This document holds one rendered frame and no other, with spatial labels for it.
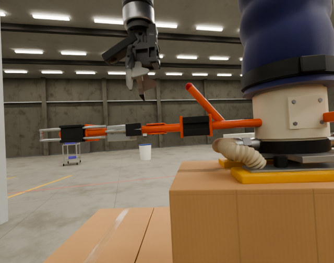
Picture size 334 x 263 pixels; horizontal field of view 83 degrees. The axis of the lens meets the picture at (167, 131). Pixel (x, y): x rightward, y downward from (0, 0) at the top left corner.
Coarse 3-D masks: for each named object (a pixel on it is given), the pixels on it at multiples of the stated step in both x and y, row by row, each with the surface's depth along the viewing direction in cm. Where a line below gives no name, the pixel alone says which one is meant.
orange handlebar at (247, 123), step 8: (328, 112) 41; (232, 120) 51; (240, 120) 50; (248, 120) 50; (256, 120) 50; (328, 120) 41; (104, 128) 54; (144, 128) 53; (152, 128) 52; (160, 128) 52; (168, 128) 52; (176, 128) 52; (216, 128) 51; (224, 128) 51
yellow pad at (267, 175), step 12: (276, 156) 42; (240, 168) 46; (264, 168) 42; (276, 168) 41; (288, 168) 41; (300, 168) 40; (312, 168) 39; (324, 168) 39; (240, 180) 40; (252, 180) 39; (264, 180) 38; (276, 180) 38; (288, 180) 38; (300, 180) 38; (312, 180) 37; (324, 180) 37
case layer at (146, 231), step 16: (112, 208) 137; (128, 208) 136; (144, 208) 134; (160, 208) 133; (96, 224) 113; (112, 224) 112; (128, 224) 111; (144, 224) 110; (160, 224) 109; (80, 240) 96; (96, 240) 96; (112, 240) 95; (128, 240) 94; (144, 240) 93; (160, 240) 92; (64, 256) 84; (80, 256) 83; (96, 256) 83; (112, 256) 82; (128, 256) 81; (144, 256) 81; (160, 256) 80
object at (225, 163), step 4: (220, 160) 63; (224, 160) 61; (228, 160) 60; (232, 160) 59; (268, 160) 57; (272, 160) 56; (224, 164) 58; (228, 164) 58; (232, 164) 57; (236, 164) 57; (240, 164) 57; (244, 164) 57
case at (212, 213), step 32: (192, 192) 37; (224, 192) 36; (256, 192) 35; (288, 192) 35; (320, 192) 34; (192, 224) 37; (224, 224) 36; (256, 224) 35; (288, 224) 34; (320, 224) 34; (192, 256) 37; (224, 256) 36; (256, 256) 35; (288, 256) 34; (320, 256) 34
